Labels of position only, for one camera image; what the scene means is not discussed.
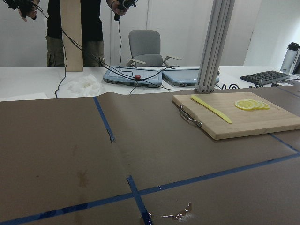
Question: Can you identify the bamboo cutting board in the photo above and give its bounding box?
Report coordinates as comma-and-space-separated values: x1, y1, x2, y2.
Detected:
172, 92, 300, 140

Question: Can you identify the grey office chair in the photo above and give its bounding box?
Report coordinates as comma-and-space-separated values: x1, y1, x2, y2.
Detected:
126, 30, 181, 67

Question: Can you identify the crumpled white plastic sheet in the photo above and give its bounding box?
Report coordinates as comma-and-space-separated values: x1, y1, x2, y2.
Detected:
67, 74, 105, 97

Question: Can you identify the left blue teach pendant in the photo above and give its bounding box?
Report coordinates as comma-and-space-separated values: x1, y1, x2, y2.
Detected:
103, 67, 162, 88

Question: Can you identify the light wooden plank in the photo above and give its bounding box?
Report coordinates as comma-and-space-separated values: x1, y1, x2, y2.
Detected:
60, 0, 83, 72

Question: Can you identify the black keyboard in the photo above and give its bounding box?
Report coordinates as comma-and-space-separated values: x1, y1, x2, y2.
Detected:
240, 70, 289, 85

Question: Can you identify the standing person black shirt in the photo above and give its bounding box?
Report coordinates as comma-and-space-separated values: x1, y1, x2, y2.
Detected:
4, 0, 137, 68

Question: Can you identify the right blue teach pendant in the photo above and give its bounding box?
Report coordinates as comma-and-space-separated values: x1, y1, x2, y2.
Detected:
162, 68, 199, 87

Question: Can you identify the blue teach pendant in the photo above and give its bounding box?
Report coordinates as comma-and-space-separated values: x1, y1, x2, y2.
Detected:
103, 67, 162, 88
162, 68, 199, 87

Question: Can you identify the yellow plastic knife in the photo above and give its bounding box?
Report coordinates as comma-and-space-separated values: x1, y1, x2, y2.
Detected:
191, 95, 232, 124

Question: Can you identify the aluminium frame post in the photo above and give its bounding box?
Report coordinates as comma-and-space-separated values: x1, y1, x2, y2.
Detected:
195, 0, 235, 94

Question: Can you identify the lemon slice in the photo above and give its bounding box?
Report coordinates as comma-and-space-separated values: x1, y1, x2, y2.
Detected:
234, 99, 255, 110
255, 101, 265, 109
248, 99, 261, 109
259, 101, 270, 109

